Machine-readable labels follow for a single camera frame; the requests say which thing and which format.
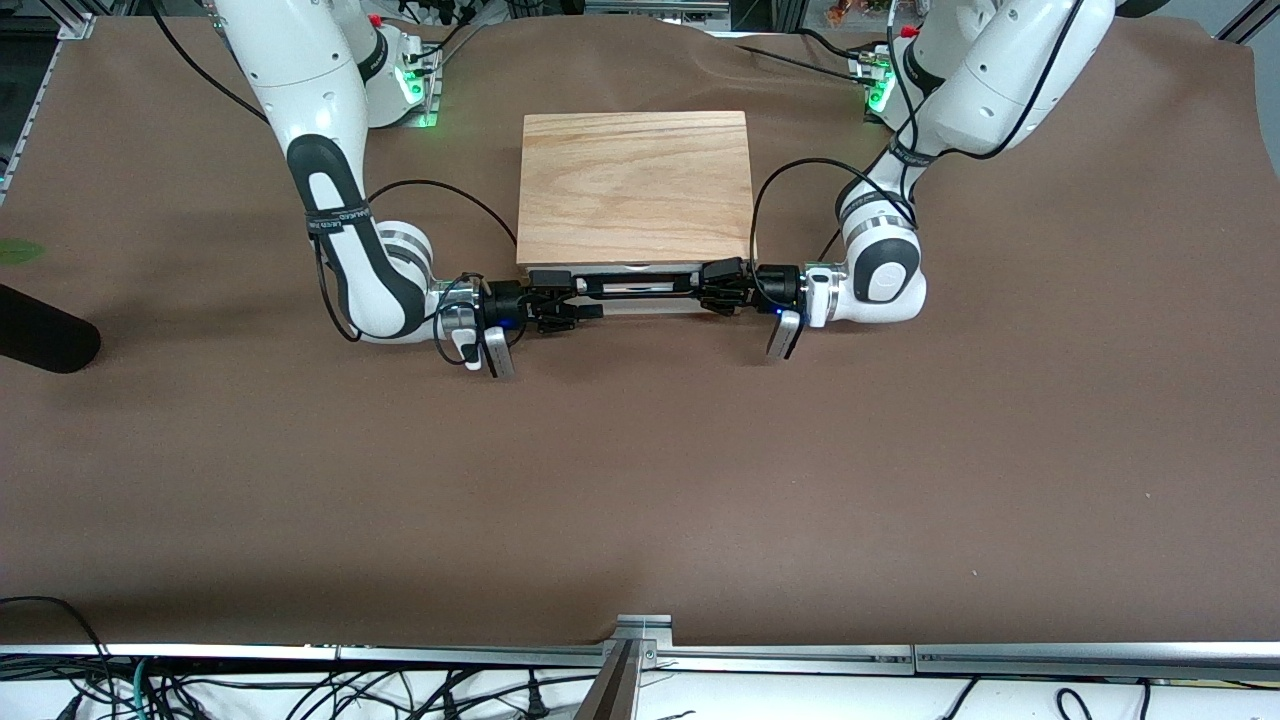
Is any teal cable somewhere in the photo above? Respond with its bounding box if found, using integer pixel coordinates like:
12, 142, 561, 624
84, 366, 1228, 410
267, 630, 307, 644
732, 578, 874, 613
128, 655, 159, 720

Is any aluminium corner bracket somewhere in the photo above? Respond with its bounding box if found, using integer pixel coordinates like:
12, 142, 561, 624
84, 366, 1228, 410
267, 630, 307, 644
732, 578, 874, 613
612, 613, 674, 669

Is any black cylindrical object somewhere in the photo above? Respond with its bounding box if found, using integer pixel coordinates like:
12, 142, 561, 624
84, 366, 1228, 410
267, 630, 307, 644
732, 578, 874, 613
0, 283, 102, 375

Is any brown table cover cloth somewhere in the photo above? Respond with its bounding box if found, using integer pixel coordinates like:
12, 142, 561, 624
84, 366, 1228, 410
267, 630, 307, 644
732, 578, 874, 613
0, 15, 1280, 648

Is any aluminium strut profile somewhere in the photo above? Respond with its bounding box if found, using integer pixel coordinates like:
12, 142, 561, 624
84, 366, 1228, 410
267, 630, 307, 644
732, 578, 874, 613
574, 640, 644, 720

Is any white drawer with black handle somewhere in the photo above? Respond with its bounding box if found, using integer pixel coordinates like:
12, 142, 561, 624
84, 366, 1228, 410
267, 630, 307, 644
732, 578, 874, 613
572, 264, 704, 301

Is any white plain drawer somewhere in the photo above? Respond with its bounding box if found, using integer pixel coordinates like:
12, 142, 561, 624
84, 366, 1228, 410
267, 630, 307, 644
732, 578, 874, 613
598, 297, 703, 315

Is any wooden drawer cabinet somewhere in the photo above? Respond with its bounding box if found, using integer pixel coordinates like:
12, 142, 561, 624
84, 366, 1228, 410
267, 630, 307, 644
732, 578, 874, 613
516, 111, 758, 316

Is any aluminium frame rail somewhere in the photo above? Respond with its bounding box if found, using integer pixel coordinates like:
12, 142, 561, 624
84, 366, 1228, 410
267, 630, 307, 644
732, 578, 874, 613
338, 645, 916, 675
0, 643, 341, 663
914, 642, 1280, 684

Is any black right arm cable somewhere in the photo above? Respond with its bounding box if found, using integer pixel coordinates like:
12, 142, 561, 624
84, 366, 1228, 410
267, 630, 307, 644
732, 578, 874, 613
148, 0, 521, 347

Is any aluminium frame profile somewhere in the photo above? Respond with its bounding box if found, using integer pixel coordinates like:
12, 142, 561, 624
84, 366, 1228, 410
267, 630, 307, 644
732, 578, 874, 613
0, 8, 97, 193
583, 0, 733, 18
1214, 0, 1280, 46

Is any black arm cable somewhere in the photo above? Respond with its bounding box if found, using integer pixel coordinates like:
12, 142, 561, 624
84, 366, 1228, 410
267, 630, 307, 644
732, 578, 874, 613
748, 0, 1086, 276
148, 0, 521, 347

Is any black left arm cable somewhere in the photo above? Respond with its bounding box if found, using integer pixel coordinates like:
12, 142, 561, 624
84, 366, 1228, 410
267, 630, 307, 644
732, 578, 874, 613
748, 0, 1086, 276

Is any black looped cable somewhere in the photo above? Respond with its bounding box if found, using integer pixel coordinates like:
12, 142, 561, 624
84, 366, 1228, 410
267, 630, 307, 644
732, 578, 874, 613
0, 595, 113, 693

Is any thin black table cable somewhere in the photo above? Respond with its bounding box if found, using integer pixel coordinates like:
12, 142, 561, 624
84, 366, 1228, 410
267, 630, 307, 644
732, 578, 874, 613
735, 43, 871, 78

